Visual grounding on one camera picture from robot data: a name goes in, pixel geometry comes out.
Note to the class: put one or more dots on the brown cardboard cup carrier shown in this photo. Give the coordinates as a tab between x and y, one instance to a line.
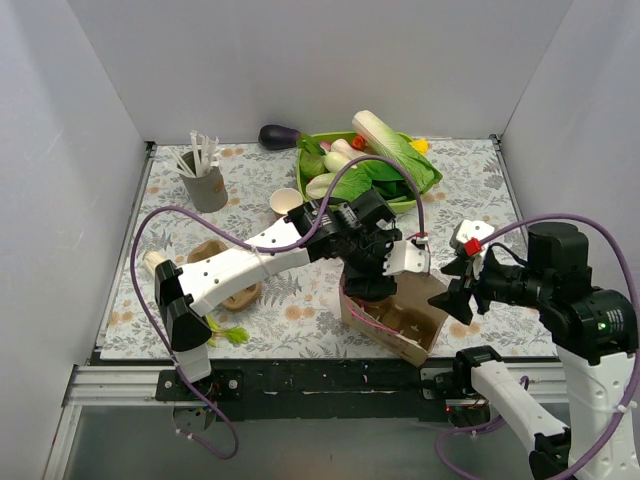
239	301

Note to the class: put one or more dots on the grey straw holder cup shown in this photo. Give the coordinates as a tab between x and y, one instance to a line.
207	193

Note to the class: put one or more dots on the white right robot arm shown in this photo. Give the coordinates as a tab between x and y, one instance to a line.
595	332

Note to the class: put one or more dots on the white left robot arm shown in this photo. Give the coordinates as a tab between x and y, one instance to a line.
361	233

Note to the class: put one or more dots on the aluminium frame rail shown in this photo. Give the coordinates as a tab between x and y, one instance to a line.
137	385

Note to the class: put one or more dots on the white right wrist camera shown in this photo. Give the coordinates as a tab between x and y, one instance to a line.
467	236

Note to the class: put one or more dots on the pink paper cake bag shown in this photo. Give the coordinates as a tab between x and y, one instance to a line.
413	290

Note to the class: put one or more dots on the green plastic vegetable tray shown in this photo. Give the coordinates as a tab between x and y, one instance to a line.
385	180

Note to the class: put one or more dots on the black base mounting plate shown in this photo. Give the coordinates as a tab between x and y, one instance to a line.
326	389

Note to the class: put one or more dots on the purple eggplant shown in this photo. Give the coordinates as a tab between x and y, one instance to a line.
275	137

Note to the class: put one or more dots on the green celery stalks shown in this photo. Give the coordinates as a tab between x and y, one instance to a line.
234	335

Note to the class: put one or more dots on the yellow vegetable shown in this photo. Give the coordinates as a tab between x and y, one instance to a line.
420	145

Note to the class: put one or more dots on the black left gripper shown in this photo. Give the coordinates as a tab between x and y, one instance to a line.
370	288

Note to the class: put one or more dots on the bok choy front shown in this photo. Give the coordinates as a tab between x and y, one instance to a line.
351	184

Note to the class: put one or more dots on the napa cabbage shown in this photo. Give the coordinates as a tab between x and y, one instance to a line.
386	142

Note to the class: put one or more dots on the red pepper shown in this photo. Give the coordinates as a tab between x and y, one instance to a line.
358	143

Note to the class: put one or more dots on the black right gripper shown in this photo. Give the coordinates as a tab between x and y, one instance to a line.
467	288

